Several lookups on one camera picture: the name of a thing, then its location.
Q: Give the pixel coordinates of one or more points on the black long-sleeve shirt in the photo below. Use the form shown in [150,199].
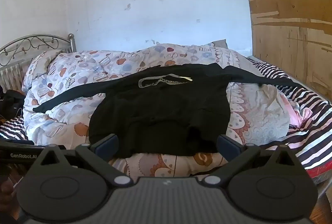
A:
[160,115]

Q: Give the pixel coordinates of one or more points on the pink cloth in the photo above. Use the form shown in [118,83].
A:
[300,115]

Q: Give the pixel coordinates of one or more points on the red flat item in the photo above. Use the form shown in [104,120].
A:
[321,169]

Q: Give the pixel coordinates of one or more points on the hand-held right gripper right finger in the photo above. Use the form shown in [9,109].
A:
[227,147]

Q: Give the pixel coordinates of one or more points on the striped bed sheet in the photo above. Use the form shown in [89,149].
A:
[298,146]

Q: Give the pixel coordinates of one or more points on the dark cloth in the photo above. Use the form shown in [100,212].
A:
[11,104]

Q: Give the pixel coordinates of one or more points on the grey pillow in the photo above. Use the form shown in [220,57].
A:
[220,44]

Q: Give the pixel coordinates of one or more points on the patterned quilt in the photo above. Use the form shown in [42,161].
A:
[77,110]

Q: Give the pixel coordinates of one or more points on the person's left hand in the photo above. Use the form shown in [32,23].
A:
[5,191]

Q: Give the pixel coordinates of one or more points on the wooden board panel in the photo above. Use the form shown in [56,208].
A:
[293,32]

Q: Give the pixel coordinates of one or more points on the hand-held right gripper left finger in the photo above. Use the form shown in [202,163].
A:
[106,145]

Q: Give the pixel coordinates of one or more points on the metal scrollwork headboard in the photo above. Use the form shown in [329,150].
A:
[72,44]

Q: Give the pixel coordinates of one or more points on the patterned pillow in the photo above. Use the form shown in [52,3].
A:
[39,66]

